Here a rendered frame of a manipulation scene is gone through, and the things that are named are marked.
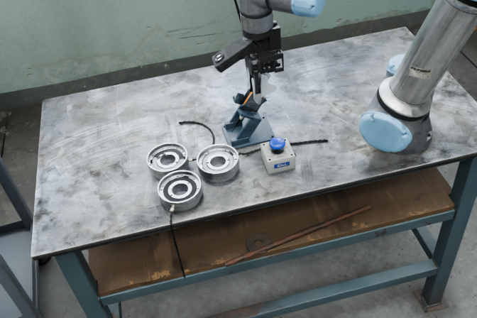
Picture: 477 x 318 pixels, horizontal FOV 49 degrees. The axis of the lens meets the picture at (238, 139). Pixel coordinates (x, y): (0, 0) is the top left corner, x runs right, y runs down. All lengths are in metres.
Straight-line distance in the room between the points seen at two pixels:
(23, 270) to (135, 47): 1.40
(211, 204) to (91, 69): 1.87
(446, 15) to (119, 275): 1.03
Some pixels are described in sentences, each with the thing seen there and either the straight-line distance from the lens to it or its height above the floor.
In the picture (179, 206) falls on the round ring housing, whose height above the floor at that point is 0.83.
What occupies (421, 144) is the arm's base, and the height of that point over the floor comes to 0.82.
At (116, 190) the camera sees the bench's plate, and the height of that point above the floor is 0.80.
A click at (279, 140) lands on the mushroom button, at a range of 1.29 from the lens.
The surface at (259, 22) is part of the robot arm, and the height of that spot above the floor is 1.15.
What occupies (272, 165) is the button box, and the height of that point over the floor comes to 0.83.
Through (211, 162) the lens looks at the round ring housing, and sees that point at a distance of 1.33.
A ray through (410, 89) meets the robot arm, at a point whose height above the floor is 1.09.
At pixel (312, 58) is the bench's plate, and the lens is 1.70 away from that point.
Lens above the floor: 1.76
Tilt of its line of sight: 42 degrees down
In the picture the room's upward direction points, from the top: 6 degrees counter-clockwise
